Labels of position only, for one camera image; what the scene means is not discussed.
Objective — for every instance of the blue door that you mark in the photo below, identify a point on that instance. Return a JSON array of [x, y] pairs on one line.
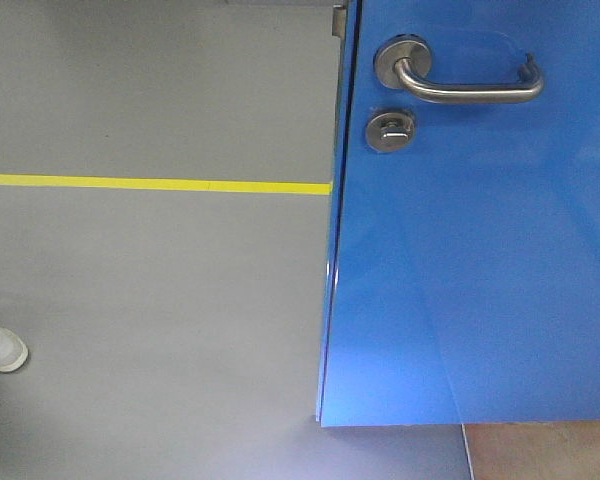
[[463, 271]]

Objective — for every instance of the steel door handle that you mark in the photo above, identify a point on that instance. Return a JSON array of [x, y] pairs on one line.
[[404, 62]]

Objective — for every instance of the steel thumb turn lock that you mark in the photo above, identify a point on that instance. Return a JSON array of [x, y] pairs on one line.
[[390, 131]]

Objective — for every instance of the steel latch plate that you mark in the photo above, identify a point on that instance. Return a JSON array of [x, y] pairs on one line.
[[339, 20]]

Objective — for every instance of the white shoe right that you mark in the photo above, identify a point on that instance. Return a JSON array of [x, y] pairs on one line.
[[13, 351]]

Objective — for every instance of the plywood base platform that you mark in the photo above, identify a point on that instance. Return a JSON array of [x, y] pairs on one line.
[[546, 450]]

